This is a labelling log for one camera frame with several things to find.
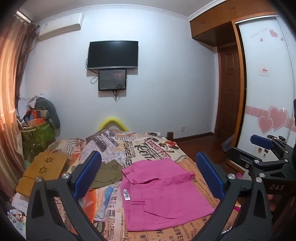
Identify green patterned basket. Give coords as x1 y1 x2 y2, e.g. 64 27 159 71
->
20 120 56 163

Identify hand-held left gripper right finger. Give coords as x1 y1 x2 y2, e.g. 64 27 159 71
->
195 152 271 241

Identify white air conditioner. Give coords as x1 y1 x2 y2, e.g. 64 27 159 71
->
38 13 83 42

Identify brown wooden door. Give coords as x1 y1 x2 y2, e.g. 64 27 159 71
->
217 45 242 137

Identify orange brown curtain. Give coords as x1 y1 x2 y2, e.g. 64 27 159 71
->
0 19 38 204

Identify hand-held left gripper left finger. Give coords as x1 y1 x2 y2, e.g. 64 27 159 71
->
26 151 109 241

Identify pile of papers and boxes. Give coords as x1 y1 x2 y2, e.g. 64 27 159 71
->
16 93 47 127

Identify yellow foam headboard pad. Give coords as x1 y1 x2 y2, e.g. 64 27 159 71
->
99 117 129 132

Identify wooden overhead cabinet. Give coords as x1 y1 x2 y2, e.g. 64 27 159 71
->
188 0 278 47

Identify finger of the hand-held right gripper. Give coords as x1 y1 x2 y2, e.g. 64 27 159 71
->
250 134 292 161
228 146 289 173

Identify printed blanket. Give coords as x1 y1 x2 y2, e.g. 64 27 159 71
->
14 130 245 241

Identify floor clutter of packets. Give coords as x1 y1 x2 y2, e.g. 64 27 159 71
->
7 192 28 239

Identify olive green shorts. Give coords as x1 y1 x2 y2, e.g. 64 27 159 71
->
89 160 123 189

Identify white wardrobe with pink hearts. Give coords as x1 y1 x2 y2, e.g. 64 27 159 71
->
232 15 296 158

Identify wooden lap tray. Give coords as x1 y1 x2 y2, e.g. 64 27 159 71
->
16 152 69 197

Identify small black framed monitor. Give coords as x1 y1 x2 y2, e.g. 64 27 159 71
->
98 69 127 91

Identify pink pants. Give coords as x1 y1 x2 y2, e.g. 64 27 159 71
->
121 159 216 225

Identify grey pillow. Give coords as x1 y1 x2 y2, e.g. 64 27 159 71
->
35 97 61 128

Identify black wall television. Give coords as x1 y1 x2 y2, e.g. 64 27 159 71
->
87 41 139 70

